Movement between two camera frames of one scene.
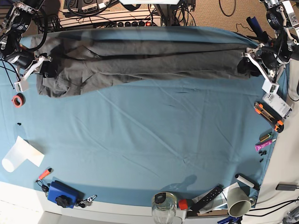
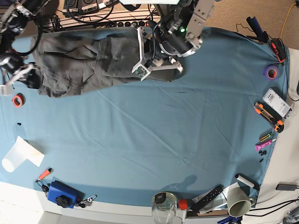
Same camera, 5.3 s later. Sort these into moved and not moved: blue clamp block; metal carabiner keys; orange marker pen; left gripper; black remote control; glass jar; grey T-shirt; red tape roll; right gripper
Moved: left gripper; grey T-shirt; right gripper
Not moved: blue clamp block; metal carabiner keys; glass jar; orange marker pen; black remote control; red tape roll
